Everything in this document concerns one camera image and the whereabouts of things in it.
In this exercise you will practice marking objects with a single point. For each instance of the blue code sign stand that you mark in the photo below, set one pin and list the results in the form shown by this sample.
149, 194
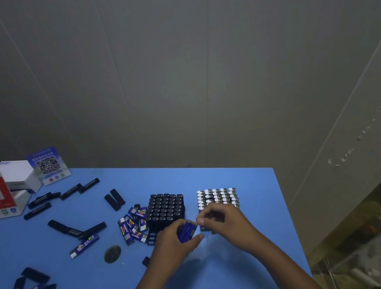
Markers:
48, 165

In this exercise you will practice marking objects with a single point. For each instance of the pile of mixed lighters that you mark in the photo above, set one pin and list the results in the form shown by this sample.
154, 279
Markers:
84, 246

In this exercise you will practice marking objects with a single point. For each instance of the row of black lighters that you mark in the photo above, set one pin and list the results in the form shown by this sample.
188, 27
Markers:
166, 208

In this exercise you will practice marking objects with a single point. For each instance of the black grid tray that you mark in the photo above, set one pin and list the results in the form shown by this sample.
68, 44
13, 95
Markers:
151, 239
203, 227

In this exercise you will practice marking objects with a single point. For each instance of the white cardboard box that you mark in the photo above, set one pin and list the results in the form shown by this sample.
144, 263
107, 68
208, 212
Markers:
16, 170

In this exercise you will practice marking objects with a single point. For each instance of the person's right hand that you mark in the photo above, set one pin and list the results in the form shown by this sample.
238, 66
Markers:
233, 227

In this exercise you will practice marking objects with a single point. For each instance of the person's right forearm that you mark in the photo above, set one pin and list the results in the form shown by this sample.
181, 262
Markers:
292, 274

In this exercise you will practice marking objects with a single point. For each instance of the dark round disc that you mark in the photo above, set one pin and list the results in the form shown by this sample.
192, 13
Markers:
112, 254

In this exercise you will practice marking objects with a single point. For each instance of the row of blue lighters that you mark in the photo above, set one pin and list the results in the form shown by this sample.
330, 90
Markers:
217, 195

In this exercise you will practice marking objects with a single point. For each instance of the black slim lighter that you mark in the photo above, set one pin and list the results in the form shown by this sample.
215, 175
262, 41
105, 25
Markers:
146, 261

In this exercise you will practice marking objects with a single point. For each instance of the person's left hand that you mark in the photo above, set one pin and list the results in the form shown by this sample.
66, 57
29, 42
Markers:
168, 249

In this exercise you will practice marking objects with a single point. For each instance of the blue silver-capped lighter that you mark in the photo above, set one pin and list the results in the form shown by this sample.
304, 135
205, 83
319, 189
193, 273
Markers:
189, 227
182, 235

